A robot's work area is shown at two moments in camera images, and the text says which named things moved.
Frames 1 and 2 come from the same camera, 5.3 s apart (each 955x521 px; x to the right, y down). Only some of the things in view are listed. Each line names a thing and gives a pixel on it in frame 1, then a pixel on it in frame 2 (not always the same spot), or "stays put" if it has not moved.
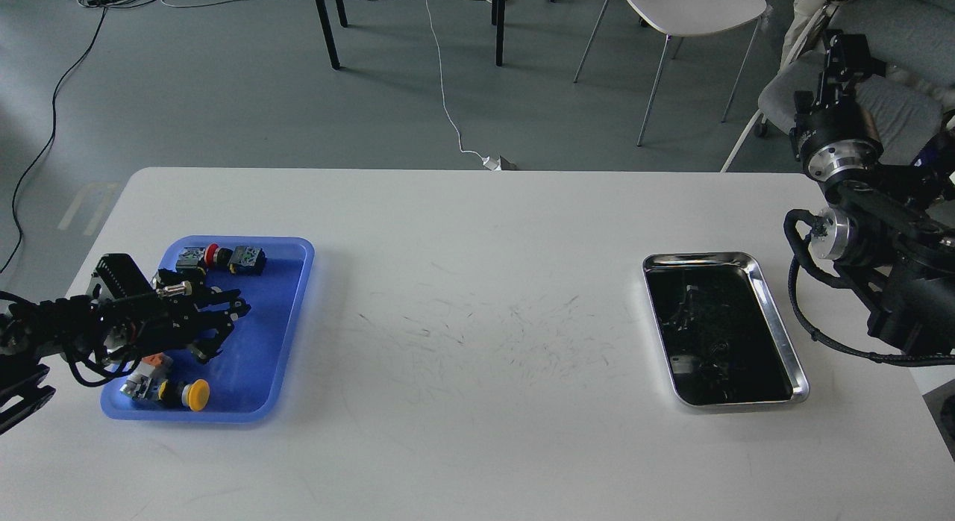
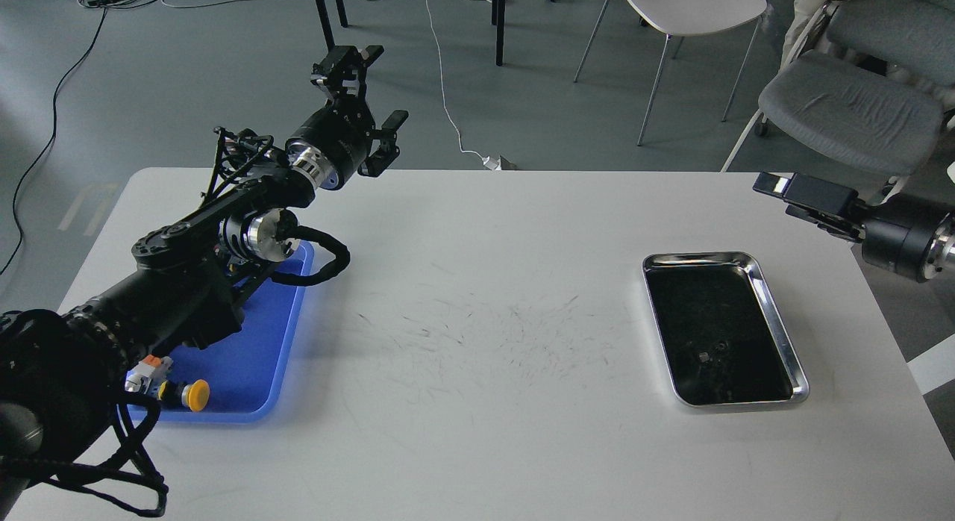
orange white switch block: (144, 375) stays put
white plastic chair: (681, 10) stays put
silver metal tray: (723, 339) stays put
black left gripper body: (151, 322) → (330, 147)
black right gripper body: (836, 142) → (907, 242)
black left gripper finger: (208, 343) → (385, 146)
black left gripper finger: (215, 298) → (341, 74)
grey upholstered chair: (912, 33) stays put
